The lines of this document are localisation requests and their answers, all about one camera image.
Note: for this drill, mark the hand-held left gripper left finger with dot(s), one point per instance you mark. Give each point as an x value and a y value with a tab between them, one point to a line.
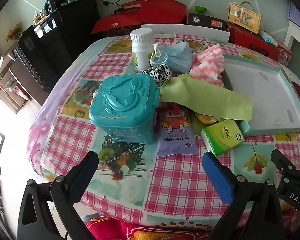
88	166

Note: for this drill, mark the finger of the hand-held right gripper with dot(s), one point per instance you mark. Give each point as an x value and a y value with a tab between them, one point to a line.
281	162

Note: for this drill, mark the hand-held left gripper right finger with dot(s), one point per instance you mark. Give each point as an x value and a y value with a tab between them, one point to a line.
215	175

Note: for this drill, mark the green tissue packet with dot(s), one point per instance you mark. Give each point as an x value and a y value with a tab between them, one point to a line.
222	137

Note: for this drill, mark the purple wet wipes packet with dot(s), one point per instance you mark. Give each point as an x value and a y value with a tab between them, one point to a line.
176	135

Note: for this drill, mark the yellow round packet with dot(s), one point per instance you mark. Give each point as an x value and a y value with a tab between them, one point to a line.
206	118

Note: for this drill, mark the teal edged white tray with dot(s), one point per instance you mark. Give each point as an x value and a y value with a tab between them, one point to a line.
262	92

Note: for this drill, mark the green cloth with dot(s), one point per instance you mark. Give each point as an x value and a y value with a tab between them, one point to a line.
205	97

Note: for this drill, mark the pink white striped towel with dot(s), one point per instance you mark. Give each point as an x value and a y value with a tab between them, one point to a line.
206	65

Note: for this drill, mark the leopard print scrunchie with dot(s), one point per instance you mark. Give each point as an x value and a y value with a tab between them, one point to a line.
157	73

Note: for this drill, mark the blue face mask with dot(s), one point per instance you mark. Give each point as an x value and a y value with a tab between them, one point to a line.
177	57

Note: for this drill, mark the pink checked printed tablecloth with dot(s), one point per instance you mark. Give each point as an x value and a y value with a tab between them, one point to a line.
180	177

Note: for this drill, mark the teal plastic storage box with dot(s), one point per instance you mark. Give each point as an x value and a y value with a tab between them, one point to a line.
122	102

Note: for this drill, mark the red printed cloth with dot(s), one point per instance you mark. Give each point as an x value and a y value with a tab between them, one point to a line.
130	230

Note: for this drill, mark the red patterned box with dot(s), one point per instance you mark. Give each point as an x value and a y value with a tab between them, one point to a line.
285	53

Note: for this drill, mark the blue wipes packet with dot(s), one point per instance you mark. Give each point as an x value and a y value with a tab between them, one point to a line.
268	37

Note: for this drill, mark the red box with window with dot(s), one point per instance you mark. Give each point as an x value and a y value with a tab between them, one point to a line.
247	38

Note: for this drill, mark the white plastic bottle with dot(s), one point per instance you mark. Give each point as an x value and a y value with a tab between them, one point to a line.
141	50

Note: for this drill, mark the purple perforated panel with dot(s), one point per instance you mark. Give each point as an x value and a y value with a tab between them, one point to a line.
298	12

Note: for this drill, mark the wooden framed gift box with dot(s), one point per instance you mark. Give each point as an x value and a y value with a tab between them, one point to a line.
243	18

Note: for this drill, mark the flat red gift box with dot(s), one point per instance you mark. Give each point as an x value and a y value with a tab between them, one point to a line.
115	22

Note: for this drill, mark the yellow flowers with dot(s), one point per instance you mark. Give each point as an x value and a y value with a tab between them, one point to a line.
15	31

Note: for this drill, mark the black cardboard box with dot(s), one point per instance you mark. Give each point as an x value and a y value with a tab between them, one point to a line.
205	21

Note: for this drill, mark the red gift box lid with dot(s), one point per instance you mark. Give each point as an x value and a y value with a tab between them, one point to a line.
160	8

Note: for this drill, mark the white furniture frame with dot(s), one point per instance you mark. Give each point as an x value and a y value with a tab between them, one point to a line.
293	32

